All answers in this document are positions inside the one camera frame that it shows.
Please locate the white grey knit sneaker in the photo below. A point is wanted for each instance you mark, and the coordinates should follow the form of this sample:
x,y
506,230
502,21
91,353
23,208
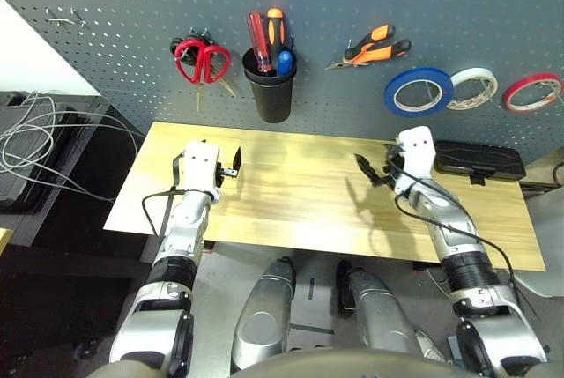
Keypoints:
x,y
432,347

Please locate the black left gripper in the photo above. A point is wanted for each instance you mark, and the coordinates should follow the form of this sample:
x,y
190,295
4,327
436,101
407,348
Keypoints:
x,y
222,173

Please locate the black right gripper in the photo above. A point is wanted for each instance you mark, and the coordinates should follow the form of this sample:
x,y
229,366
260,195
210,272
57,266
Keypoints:
x,y
393,166

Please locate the blue tape roll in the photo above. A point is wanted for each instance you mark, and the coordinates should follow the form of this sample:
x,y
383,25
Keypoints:
x,y
416,71

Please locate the grey blue floor pad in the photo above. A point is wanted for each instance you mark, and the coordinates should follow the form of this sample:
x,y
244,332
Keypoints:
x,y
454,347

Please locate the olive grey robot torso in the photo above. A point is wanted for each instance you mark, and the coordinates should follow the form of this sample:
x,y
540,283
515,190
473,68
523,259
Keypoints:
x,y
352,365

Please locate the orange black needle-nose pliers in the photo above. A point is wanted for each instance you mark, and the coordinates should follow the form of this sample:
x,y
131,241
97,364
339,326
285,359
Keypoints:
x,y
374,54

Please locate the black side table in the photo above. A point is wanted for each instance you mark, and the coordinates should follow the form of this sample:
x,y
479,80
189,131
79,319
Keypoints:
x,y
88,237

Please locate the white tape roll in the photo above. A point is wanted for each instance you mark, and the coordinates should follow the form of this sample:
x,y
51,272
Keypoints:
x,y
473,71

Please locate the red tape roll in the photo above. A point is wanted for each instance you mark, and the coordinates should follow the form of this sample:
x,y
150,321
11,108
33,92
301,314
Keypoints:
x,y
529,80

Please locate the silver robot leg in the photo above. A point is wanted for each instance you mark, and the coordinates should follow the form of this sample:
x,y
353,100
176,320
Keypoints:
x,y
264,312
383,312

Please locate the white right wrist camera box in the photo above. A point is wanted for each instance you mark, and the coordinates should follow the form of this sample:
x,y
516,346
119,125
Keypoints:
x,y
416,153

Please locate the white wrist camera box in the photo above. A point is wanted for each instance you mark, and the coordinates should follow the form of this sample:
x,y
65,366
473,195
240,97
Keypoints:
x,y
198,164
416,153

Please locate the silver left robot leg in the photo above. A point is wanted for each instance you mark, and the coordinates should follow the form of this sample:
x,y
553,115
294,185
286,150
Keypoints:
x,y
264,312

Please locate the silver right robot leg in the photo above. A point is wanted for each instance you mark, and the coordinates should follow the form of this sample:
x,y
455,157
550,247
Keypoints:
x,y
383,312

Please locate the small blue screwdriver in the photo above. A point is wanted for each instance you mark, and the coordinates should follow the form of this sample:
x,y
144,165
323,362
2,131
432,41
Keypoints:
x,y
285,63

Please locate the double prong metal hook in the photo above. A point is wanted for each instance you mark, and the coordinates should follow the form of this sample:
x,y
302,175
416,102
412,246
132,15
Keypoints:
x,y
59,22

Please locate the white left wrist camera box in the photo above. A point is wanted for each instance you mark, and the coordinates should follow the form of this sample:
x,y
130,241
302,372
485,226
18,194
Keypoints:
x,y
198,164

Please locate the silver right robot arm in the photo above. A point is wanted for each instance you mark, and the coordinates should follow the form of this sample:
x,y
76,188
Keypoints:
x,y
449,224

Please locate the black plastic cup holder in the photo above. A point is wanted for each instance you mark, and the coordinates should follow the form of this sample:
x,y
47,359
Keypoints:
x,y
273,102

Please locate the black plastic tool case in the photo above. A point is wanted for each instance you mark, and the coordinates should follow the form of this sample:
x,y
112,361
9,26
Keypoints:
x,y
480,160

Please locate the black ribbed plastic case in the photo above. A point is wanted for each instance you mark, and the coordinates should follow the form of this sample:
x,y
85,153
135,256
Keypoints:
x,y
26,175

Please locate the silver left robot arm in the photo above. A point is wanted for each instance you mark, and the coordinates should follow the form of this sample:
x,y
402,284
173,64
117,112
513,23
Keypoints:
x,y
187,219

